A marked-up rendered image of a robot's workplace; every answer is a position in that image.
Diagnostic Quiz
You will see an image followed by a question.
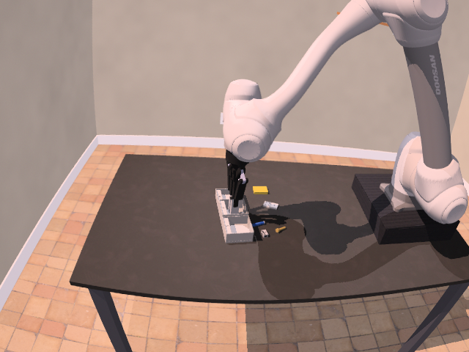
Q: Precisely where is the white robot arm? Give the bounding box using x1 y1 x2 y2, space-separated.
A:
223 0 468 224

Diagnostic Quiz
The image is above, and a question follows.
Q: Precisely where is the white three-compartment bin rack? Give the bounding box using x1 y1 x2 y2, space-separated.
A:
215 188 254 243

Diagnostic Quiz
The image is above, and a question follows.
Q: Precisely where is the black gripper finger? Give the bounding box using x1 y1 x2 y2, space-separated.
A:
226 162 233 213
229 168 248 214

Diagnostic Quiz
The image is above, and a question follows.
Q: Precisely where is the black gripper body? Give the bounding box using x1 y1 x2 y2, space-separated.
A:
226 150 249 179

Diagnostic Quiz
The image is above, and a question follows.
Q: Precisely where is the yellow block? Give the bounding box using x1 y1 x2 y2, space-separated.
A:
253 186 268 194

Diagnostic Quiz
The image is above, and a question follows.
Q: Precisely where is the white domino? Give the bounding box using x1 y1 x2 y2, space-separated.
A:
263 202 278 210

